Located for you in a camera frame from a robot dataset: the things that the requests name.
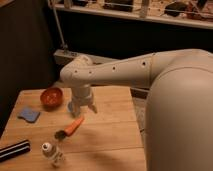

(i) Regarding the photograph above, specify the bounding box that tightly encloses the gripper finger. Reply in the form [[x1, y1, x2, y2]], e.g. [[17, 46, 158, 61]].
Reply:
[[88, 104, 97, 114], [72, 106, 81, 117]]

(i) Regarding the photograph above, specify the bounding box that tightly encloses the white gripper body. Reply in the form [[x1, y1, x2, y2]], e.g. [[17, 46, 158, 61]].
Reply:
[[71, 85, 94, 109]]

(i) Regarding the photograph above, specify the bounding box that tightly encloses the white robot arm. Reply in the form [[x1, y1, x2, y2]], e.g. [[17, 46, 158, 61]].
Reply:
[[60, 49, 213, 171]]

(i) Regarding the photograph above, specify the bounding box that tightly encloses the orange ceramic cup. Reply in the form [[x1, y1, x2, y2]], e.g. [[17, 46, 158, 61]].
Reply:
[[40, 87, 63, 107]]

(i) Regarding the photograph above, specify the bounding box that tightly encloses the toy carrot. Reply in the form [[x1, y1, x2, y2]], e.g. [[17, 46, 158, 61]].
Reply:
[[54, 116, 84, 141]]

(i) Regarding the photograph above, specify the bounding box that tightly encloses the metal pole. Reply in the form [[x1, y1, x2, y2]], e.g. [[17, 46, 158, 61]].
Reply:
[[51, 0, 68, 52]]

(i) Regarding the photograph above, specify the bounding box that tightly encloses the black white striped block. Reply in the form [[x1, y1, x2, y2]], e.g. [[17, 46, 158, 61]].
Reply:
[[0, 140, 31, 162]]

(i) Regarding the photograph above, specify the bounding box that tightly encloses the upper shelf ledge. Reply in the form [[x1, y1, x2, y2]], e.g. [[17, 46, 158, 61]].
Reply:
[[47, 0, 213, 30]]

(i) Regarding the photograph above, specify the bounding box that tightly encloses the metal baseboard rail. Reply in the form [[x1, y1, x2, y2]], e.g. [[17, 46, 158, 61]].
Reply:
[[53, 49, 113, 65]]

